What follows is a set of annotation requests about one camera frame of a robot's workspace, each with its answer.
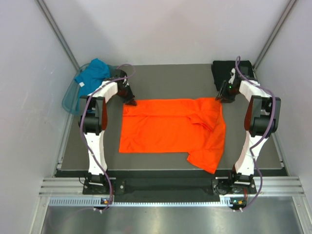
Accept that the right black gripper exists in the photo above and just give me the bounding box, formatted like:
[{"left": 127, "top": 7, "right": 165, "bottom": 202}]
[{"left": 216, "top": 80, "right": 240, "bottom": 103}]

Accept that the orange t shirt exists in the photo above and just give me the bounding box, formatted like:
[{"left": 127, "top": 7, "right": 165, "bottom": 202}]
[{"left": 119, "top": 97, "right": 226, "bottom": 174}]

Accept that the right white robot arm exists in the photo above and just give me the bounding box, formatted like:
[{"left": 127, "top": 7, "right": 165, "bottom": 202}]
[{"left": 216, "top": 68, "right": 281, "bottom": 193}]

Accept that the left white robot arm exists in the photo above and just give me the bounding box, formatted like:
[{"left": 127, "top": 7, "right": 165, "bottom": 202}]
[{"left": 78, "top": 67, "right": 137, "bottom": 194}]

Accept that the folded black t shirt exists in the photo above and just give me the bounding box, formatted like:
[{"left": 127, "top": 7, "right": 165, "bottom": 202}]
[{"left": 211, "top": 60, "right": 254, "bottom": 91}]

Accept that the teal t shirt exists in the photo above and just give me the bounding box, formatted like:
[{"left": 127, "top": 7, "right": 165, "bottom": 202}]
[{"left": 75, "top": 58, "right": 111, "bottom": 98}]

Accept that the translucent blue plastic bin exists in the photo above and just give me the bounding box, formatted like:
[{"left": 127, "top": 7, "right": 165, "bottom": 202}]
[{"left": 62, "top": 63, "right": 117, "bottom": 116}]

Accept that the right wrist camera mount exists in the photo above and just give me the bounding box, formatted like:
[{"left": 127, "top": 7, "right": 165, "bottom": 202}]
[{"left": 228, "top": 68, "right": 236, "bottom": 85}]

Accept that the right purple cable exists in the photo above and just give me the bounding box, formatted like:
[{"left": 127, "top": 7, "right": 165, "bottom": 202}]
[{"left": 235, "top": 56, "right": 277, "bottom": 212}]

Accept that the grey slotted cable duct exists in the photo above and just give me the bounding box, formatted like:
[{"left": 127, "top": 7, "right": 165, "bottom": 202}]
[{"left": 48, "top": 196, "right": 247, "bottom": 208}]

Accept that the aluminium frame rail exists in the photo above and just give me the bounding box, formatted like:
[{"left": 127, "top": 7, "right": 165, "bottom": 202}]
[{"left": 39, "top": 177, "right": 84, "bottom": 196}]

